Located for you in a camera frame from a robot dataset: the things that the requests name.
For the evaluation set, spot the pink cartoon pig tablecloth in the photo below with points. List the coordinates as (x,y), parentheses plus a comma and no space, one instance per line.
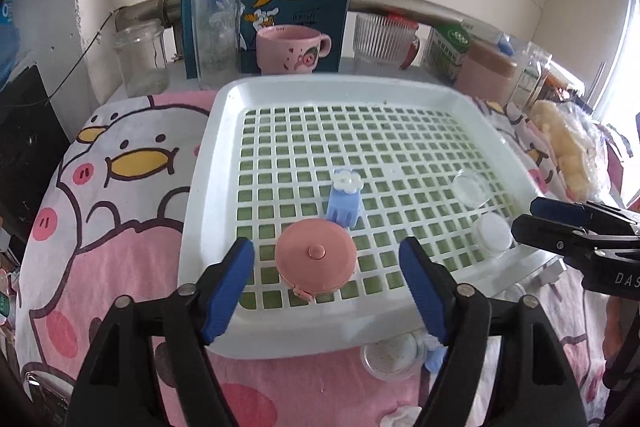
(111,223)

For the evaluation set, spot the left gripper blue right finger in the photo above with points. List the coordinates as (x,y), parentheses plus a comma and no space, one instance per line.
(431,287)

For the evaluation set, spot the clear shallow round dish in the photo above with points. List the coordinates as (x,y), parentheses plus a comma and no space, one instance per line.
(470,188)

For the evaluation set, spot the green and white box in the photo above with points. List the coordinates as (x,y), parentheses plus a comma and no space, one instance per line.
(445,50)

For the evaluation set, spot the short clear glass jar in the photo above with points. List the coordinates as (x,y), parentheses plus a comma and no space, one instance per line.
(141,57)

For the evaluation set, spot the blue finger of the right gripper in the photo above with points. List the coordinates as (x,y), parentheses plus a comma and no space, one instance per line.
(547,208)
(550,234)

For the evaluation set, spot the smartphone in pink case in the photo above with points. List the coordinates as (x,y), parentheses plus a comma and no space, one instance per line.
(46,402)

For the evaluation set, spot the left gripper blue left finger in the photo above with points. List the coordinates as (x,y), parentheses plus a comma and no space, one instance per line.
(221,287)

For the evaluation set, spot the white round lid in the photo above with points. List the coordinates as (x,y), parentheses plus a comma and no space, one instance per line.
(492,234)

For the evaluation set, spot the clear round container with crumbs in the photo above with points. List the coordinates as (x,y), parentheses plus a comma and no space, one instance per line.
(396,358)

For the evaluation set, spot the tall clear glass bottle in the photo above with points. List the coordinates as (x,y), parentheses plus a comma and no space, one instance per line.
(216,41)

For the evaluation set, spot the pink lidded canister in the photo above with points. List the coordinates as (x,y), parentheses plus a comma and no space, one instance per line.
(486,73)

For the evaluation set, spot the pink round tape measure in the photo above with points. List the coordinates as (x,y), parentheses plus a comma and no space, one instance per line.
(315,257)

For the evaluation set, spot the clear labelled plastic jar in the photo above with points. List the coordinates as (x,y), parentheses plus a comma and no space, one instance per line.
(533,64)

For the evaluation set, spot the ribbed clear glass cup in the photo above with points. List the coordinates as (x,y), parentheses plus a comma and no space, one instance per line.
(380,41)

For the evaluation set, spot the blue clip with white flower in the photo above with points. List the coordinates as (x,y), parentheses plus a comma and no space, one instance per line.
(345,198)

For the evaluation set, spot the pink pig mug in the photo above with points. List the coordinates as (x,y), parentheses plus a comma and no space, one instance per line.
(290,49)

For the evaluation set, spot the white and green slotted tray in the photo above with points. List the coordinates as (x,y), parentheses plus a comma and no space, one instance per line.
(431,165)

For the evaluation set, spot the plastic bag of yellow snacks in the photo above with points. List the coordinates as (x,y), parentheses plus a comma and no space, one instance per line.
(578,146)

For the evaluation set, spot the black speaker box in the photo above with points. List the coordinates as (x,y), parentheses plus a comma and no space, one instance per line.
(32,144)

